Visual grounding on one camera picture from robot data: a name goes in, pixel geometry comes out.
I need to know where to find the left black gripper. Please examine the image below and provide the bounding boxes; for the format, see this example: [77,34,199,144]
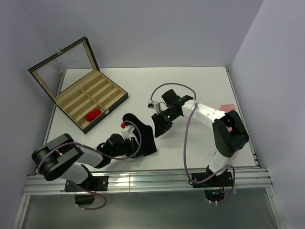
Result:
[110,136,146,158]

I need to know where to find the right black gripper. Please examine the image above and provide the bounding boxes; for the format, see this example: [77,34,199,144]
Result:
[152,109,180,138]

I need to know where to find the black striped sock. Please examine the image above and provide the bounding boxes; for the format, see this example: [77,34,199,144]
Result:
[122,113,157,158]

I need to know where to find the red santa sock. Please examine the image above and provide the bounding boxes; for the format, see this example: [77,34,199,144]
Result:
[85,109,102,123]

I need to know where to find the black compartment display box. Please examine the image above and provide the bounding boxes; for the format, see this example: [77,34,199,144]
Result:
[28,37,129,134]

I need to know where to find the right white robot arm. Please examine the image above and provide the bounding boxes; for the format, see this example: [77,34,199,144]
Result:
[148,89,249,186]

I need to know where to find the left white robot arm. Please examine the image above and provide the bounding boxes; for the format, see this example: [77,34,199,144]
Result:
[31,134,142,190]

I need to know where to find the pink patterned sock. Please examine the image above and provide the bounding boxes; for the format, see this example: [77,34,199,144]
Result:
[220,104,235,112]

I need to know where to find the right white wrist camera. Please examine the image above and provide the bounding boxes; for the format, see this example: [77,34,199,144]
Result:
[147,99,162,114]

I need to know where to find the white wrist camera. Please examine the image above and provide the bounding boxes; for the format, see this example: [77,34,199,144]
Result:
[121,123,136,140]
[147,99,162,114]

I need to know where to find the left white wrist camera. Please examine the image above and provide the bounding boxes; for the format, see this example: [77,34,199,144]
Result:
[121,123,136,140]

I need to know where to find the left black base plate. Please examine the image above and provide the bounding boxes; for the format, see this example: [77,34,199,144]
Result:
[64,176,109,192]

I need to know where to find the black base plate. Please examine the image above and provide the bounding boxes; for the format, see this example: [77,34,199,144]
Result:
[64,176,109,192]
[188,171,234,188]

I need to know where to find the aluminium table frame rail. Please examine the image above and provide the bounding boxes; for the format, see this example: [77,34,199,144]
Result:
[22,167,273,196]

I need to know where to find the small black box under rail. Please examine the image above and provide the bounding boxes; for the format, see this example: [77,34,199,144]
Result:
[74,194,95,206]

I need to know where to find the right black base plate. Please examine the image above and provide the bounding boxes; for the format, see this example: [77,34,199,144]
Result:
[188,171,234,188]

